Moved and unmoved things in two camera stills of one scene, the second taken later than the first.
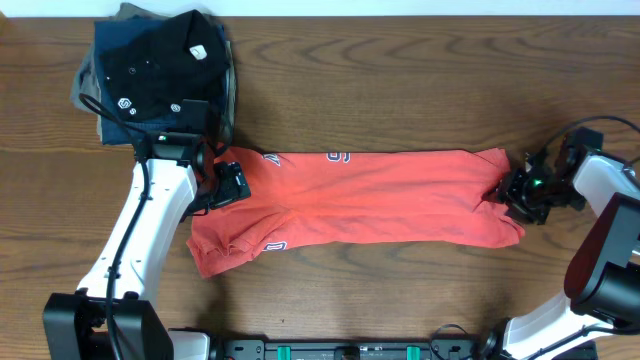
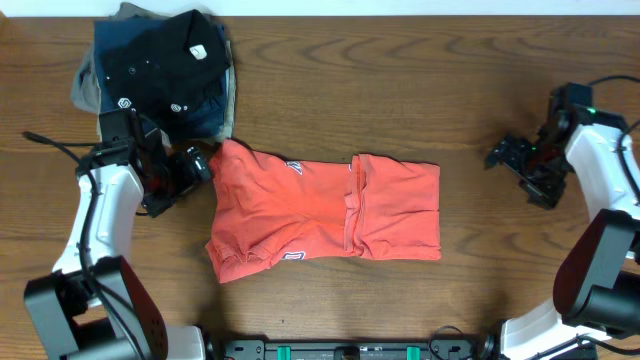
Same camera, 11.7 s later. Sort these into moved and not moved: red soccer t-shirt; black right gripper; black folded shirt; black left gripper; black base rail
Moved: black right gripper; black left gripper; red soccer t-shirt
Not moved: black folded shirt; black base rail
